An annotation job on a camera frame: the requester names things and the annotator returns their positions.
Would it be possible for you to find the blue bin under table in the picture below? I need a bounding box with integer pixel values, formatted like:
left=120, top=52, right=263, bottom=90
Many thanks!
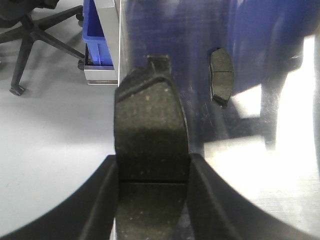
left=82, top=0, right=113, bottom=66

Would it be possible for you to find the black office chair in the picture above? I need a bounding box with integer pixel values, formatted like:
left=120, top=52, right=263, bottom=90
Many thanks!
left=0, top=0, right=85, bottom=96

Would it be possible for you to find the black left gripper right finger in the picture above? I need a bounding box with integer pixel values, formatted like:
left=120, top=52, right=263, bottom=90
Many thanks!
left=186, top=153, right=315, bottom=240

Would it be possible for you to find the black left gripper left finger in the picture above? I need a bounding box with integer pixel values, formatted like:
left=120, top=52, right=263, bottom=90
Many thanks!
left=2, top=155, right=119, bottom=240

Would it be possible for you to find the brake pad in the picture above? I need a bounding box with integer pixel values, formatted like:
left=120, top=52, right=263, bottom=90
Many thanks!
left=209, top=48, right=235, bottom=109
left=114, top=55, right=190, bottom=240

